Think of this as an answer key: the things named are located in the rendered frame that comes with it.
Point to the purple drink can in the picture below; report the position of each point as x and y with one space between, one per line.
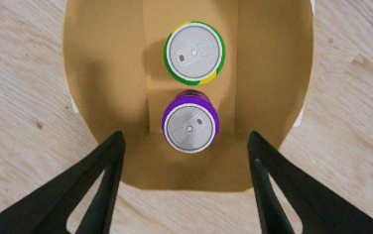
190 121

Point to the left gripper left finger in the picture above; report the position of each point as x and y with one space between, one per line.
47 209

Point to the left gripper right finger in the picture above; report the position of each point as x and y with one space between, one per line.
320 209

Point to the tan bag with white handle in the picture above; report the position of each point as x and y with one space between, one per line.
104 60

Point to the green and yellow drink can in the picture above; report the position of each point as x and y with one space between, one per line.
193 53

